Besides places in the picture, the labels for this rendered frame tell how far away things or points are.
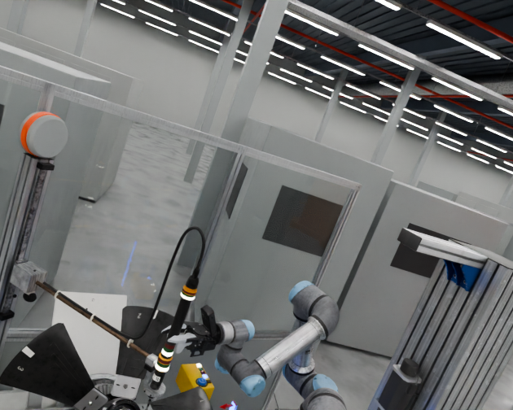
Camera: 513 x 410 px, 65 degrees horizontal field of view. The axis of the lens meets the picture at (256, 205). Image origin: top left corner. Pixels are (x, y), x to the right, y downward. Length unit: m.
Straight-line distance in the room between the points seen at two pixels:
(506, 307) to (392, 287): 3.62
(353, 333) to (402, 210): 1.60
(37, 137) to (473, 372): 1.69
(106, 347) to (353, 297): 3.73
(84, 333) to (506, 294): 1.46
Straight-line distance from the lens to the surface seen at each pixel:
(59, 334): 1.37
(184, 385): 1.94
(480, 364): 1.70
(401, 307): 5.37
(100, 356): 1.69
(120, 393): 1.49
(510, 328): 1.71
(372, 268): 4.97
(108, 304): 1.71
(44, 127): 1.56
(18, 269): 1.69
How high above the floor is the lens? 2.18
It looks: 11 degrees down
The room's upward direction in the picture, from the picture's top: 21 degrees clockwise
